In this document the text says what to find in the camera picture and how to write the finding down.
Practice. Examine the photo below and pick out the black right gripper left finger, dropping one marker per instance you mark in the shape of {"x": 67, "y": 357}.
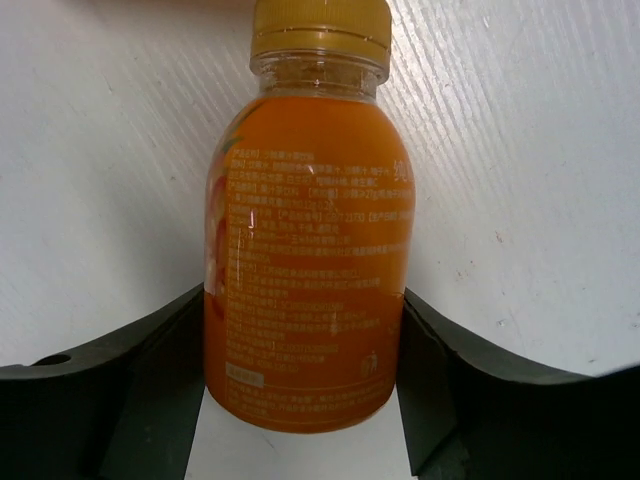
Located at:
{"x": 122, "y": 406}

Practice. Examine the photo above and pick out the orange juice bottle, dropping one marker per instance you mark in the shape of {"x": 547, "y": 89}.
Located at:
{"x": 309, "y": 210}

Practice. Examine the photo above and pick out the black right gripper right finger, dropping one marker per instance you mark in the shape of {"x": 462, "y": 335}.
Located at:
{"x": 473, "y": 410}

